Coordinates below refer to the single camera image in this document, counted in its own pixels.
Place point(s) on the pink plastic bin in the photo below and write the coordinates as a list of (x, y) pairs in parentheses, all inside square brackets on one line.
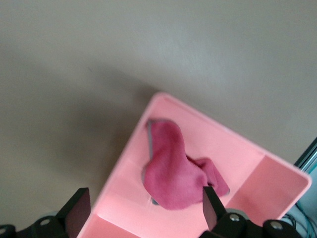
[(223, 148)]

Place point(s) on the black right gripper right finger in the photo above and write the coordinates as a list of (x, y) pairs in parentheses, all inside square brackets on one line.
[(211, 208)]

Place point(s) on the magenta cloth with grey backing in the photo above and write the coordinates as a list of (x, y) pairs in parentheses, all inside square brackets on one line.
[(173, 173)]

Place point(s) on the aluminium frame rail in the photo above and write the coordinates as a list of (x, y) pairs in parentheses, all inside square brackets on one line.
[(308, 156)]

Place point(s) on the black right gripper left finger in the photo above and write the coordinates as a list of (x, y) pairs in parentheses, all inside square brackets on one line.
[(78, 210)]

